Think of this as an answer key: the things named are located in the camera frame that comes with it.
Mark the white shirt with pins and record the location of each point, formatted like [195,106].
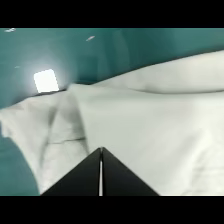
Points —
[150,133]

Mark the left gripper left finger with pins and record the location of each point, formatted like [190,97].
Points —
[81,180]

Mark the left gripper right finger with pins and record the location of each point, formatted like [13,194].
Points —
[121,181]

